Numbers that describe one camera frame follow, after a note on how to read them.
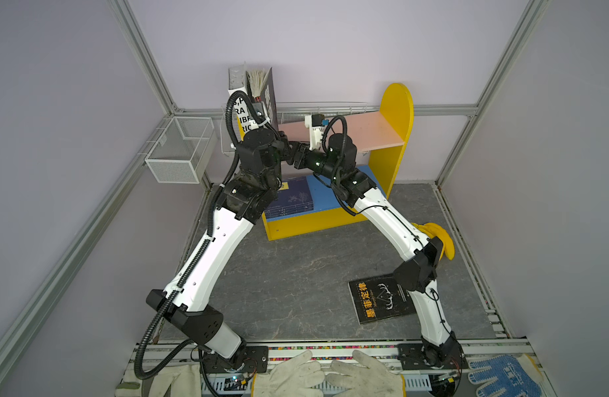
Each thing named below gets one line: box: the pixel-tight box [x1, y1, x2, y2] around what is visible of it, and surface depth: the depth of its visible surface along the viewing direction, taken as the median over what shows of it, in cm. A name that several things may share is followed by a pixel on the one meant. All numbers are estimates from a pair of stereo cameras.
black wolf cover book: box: [245, 66, 279, 131], surface depth 60 cm
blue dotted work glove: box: [467, 353, 544, 397], surface depth 72 cm
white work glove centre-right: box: [325, 349, 404, 397], surface depth 72 cm
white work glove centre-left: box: [251, 349, 326, 397], surface depth 72 cm
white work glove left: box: [115, 362, 202, 397], surface depth 70 cm
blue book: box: [264, 176, 314, 220], surface depth 93 cm
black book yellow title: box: [347, 273, 417, 325], surface depth 85 cm
